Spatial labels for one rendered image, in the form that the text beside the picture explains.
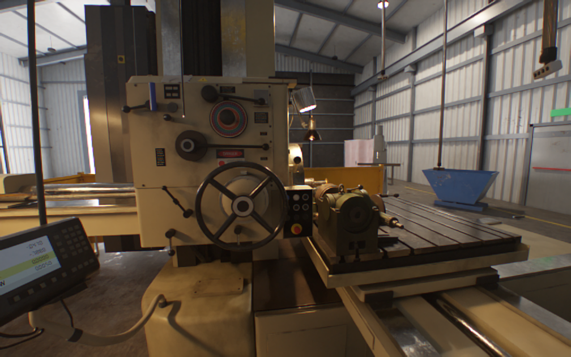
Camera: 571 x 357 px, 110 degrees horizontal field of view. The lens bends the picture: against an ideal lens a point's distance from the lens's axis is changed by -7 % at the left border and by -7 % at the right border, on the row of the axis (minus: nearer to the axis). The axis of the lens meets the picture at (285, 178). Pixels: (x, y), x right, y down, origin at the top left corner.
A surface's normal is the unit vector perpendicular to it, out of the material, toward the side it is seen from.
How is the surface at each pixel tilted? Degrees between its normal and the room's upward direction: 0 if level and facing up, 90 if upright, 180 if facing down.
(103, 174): 90
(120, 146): 90
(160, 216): 90
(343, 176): 90
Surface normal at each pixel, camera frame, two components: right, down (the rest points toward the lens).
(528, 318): -0.99, 0.03
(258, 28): 0.14, 0.12
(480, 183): -0.80, 0.08
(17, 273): 0.93, -0.33
